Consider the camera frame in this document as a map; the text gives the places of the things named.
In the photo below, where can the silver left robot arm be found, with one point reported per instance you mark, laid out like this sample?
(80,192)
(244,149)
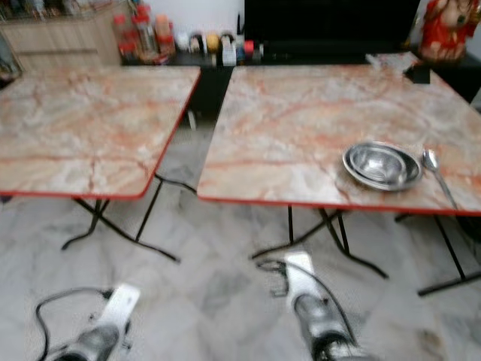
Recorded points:
(90,346)

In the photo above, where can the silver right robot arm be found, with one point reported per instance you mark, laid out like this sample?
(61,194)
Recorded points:
(323,327)

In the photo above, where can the marble-top folding table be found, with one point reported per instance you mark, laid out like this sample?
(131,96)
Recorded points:
(285,131)
(90,124)

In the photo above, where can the stainless steel bowl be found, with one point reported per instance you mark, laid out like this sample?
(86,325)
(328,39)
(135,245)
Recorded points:
(383,165)

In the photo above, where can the silver metal spoon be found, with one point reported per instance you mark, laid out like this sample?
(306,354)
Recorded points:
(430,161)

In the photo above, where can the small white box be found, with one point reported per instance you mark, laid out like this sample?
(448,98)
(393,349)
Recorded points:
(229,55)

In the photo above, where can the small red object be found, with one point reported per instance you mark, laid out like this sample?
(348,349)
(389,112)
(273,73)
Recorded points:
(248,49)

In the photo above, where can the black round figurine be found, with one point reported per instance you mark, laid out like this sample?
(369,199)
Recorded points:
(228,39)

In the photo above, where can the yellow round figurine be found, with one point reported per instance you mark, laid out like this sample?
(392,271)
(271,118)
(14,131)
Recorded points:
(213,42)

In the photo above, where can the small black box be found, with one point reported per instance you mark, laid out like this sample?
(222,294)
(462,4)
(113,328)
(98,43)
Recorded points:
(418,74)

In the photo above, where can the black and white figurine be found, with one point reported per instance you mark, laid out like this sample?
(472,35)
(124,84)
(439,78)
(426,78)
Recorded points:
(199,43)

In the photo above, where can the white round figurine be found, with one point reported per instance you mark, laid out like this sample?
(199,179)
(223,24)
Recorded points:
(186,43)

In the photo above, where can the black television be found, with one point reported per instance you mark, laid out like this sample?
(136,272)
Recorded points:
(331,19)

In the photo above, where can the orange-filled tall jar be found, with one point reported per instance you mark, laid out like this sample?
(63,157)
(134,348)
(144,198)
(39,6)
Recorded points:
(165,36)

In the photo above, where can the large red-lidded clear jar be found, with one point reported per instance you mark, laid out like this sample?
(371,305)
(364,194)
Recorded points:
(145,31)

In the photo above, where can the small red-lidded jar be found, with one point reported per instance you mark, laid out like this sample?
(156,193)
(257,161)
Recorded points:
(123,37)

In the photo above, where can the red robed statue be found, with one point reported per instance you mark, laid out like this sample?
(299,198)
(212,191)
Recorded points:
(449,31)

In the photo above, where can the light wooden drawer cabinet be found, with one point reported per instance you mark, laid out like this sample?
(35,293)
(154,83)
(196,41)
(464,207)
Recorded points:
(60,41)

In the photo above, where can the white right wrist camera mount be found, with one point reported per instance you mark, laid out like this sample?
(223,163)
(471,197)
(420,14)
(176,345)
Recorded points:
(301,278)

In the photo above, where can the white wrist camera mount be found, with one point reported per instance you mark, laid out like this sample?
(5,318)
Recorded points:
(301,278)
(122,304)

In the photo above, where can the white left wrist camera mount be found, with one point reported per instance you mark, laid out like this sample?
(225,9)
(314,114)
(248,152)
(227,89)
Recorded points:
(122,304)

